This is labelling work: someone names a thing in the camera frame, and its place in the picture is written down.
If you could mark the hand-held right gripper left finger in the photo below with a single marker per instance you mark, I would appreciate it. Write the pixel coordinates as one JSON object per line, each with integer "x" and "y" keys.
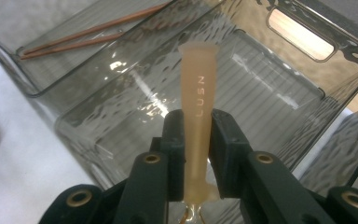
{"x": 175, "y": 149}

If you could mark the brown wooden chopstick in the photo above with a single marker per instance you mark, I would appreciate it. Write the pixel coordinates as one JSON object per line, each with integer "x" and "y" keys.
{"x": 90, "y": 31}
{"x": 74, "y": 46}

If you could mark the smoky transparent plastic bin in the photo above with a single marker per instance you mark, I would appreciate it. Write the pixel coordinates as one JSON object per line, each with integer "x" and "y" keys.
{"x": 348, "y": 146}
{"x": 261, "y": 93}
{"x": 43, "y": 18}

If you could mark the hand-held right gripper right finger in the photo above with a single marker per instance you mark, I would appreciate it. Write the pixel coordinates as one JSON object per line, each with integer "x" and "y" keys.
{"x": 227, "y": 149}

